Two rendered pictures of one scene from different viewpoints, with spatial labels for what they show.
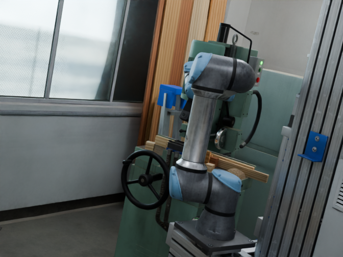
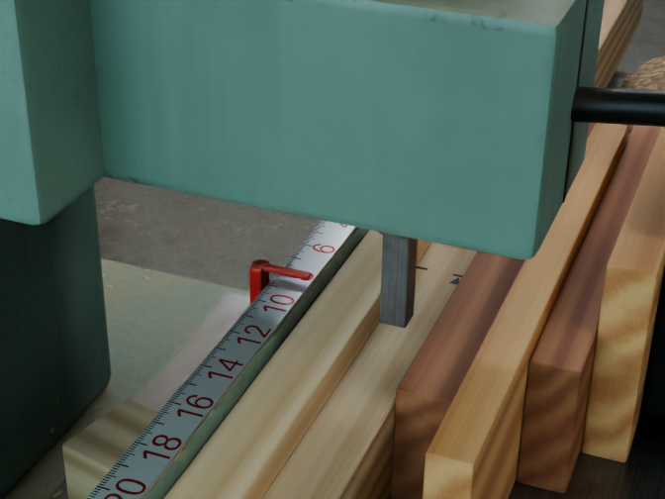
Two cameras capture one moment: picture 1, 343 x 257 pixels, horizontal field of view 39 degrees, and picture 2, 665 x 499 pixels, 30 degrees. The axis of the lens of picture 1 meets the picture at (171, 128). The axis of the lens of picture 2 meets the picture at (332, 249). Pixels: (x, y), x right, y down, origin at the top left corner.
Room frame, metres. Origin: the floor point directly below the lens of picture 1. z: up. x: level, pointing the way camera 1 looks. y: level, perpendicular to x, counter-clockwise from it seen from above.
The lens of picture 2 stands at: (2.61, 0.23, 1.17)
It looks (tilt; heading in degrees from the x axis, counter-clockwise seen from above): 30 degrees down; 260
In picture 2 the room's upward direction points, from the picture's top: 1 degrees clockwise
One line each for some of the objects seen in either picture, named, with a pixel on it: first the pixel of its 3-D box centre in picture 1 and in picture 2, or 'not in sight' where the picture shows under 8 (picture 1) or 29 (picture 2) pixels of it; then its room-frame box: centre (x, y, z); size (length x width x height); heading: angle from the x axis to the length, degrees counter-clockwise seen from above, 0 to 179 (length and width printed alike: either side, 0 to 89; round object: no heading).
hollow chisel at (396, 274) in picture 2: not in sight; (399, 252); (2.53, -0.10, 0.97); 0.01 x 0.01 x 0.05; 59
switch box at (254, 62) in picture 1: (253, 71); not in sight; (2.73, -0.39, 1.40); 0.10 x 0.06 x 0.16; 149
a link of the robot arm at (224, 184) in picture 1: (222, 189); not in sight; (1.73, -0.23, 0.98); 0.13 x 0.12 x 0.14; 97
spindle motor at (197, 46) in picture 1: (202, 72); not in sight; (2.53, -0.10, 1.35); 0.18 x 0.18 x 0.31
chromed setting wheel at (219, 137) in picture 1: (221, 138); not in sight; (2.58, -0.28, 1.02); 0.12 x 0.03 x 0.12; 149
